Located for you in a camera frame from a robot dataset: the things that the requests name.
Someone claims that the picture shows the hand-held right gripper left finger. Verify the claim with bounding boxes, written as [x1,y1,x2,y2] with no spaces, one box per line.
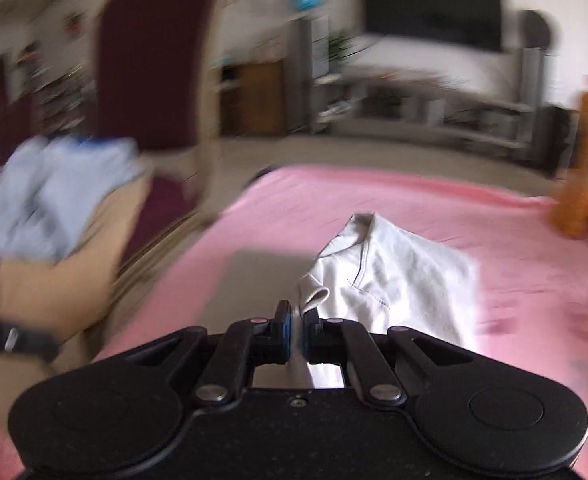
[118,301,295,408]

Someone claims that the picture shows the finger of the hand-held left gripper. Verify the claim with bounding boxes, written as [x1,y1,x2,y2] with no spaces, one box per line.
[0,314,60,362]

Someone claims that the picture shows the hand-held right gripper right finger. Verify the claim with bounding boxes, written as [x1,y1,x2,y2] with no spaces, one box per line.
[301,306,479,408]

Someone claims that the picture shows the white printed t-shirt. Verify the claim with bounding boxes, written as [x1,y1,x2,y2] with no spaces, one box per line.
[279,212,480,391]

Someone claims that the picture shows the beige pants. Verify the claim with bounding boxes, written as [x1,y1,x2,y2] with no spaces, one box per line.
[0,170,155,421]

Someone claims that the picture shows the light blue knit sweater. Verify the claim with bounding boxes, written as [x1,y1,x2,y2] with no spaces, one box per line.
[0,135,147,266]

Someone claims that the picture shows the blue cloth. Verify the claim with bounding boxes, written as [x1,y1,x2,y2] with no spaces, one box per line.
[0,137,119,276]

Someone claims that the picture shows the brown wooden cabinet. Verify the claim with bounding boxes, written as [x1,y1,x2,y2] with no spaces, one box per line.
[219,60,287,136]

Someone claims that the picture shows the grey tower speaker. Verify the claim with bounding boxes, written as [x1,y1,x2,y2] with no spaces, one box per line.
[514,47,545,158]
[286,17,329,133]

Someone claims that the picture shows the grey television stand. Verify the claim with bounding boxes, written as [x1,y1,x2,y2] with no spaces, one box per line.
[314,67,550,153]

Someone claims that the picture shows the green potted plant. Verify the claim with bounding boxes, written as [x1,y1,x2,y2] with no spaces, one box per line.
[326,30,357,73]

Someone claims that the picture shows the orange plush toy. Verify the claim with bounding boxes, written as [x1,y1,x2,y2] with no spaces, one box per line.
[549,75,588,241]

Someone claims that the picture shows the maroon banquet chair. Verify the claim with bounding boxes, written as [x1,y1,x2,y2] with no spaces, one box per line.
[91,0,225,281]

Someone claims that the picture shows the black television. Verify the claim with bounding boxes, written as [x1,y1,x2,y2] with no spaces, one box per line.
[361,0,505,53]

